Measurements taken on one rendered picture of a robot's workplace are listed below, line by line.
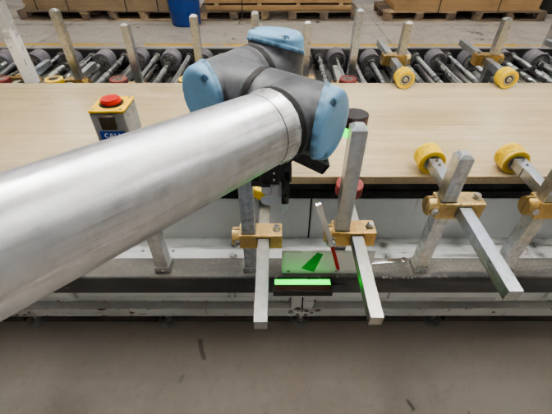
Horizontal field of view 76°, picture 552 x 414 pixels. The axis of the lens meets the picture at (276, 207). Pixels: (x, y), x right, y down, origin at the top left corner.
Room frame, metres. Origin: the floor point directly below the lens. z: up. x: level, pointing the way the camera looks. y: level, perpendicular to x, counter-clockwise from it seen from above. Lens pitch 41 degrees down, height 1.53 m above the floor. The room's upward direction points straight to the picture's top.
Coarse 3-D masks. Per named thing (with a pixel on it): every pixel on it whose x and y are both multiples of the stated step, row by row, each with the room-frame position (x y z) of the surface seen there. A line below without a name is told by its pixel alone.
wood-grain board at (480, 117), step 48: (0, 96) 1.43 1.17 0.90; (48, 96) 1.43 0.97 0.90; (96, 96) 1.43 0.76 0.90; (144, 96) 1.43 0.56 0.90; (384, 96) 1.43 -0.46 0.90; (432, 96) 1.43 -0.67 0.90; (480, 96) 1.43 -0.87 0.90; (528, 96) 1.43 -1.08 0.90; (0, 144) 1.05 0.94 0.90; (48, 144) 1.05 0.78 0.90; (384, 144) 1.05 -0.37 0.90; (480, 144) 1.05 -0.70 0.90; (528, 144) 1.05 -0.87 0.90
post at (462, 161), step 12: (456, 156) 0.67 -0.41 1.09; (468, 156) 0.66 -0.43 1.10; (456, 168) 0.66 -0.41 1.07; (468, 168) 0.66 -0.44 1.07; (444, 180) 0.68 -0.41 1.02; (456, 180) 0.66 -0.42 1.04; (444, 192) 0.66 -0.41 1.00; (456, 192) 0.66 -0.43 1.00; (432, 216) 0.67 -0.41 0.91; (432, 228) 0.66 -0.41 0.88; (420, 240) 0.69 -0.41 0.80; (432, 240) 0.66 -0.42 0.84; (420, 252) 0.66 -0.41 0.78; (432, 252) 0.66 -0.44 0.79; (420, 264) 0.66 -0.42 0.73
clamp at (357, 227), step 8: (352, 224) 0.68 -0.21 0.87; (360, 224) 0.68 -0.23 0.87; (336, 232) 0.65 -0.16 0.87; (344, 232) 0.65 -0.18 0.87; (352, 232) 0.65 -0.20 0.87; (360, 232) 0.65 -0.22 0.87; (368, 232) 0.65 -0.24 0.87; (376, 232) 0.65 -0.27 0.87; (336, 240) 0.65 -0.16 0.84; (344, 240) 0.65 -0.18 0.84; (368, 240) 0.65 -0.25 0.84
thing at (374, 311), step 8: (352, 216) 0.72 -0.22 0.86; (352, 240) 0.63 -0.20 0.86; (360, 240) 0.63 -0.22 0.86; (352, 248) 0.62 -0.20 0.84; (360, 248) 0.60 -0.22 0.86; (360, 256) 0.58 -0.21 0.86; (368, 256) 0.58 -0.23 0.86; (360, 264) 0.55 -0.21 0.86; (368, 264) 0.55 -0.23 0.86; (360, 272) 0.53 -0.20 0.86; (368, 272) 0.53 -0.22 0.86; (360, 280) 0.52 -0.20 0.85; (368, 280) 0.50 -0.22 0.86; (368, 288) 0.48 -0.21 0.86; (376, 288) 0.48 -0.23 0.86; (368, 296) 0.46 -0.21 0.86; (376, 296) 0.46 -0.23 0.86; (368, 304) 0.44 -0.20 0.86; (376, 304) 0.44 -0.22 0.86; (368, 312) 0.42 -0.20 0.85; (376, 312) 0.42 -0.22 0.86; (368, 320) 0.41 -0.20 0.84; (376, 320) 0.41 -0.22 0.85
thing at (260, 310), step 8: (264, 208) 0.77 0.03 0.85; (264, 216) 0.74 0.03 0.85; (264, 240) 0.64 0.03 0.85; (264, 248) 0.61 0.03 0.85; (264, 256) 0.59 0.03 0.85; (256, 264) 0.56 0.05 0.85; (264, 264) 0.56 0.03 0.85; (256, 272) 0.54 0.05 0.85; (264, 272) 0.54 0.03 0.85; (256, 280) 0.51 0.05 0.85; (264, 280) 0.51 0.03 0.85; (256, 288) 0.49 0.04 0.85; (264, 288) 0.49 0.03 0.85; (256, 296) 0.47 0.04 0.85; (264, 296) 0.47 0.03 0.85; (256, 304) 0.45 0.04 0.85; (264, 304) 0.45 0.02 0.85; (256, 312) 0.43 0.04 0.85; (264, 312) 0.43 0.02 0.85; (256, 320) 0.41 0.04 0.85; (264, 320) 0.41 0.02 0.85; (256, 328) 0.40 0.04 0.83; (264, 328) 0.40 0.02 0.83
